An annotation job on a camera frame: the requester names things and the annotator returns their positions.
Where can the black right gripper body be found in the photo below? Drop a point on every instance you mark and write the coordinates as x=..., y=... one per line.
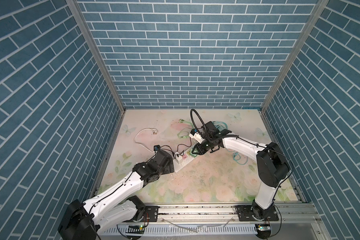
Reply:
x=204, y=146

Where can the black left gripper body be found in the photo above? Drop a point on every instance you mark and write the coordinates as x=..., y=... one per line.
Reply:
x=168, y=169

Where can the white USB charger adapter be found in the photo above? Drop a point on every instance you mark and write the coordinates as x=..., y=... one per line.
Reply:
x=178, y=157

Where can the light green charger with prongs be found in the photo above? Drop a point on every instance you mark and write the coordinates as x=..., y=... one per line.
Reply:
x=193, y=153

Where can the white power strip colourful sockets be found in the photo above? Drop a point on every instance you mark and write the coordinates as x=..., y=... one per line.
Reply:
x=186, y=160

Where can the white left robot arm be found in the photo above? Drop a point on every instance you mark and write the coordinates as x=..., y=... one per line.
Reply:
x=120, y=189

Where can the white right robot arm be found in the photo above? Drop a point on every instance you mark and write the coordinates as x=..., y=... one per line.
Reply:
x=273, y=166

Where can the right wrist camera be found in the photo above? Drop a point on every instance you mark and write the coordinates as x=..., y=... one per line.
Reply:
x=195, y=135

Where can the white power strip cord plug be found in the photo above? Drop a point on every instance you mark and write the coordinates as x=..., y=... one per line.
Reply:
x=143, y=137

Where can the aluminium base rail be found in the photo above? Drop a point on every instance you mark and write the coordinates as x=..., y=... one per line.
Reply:
x=290, y=221

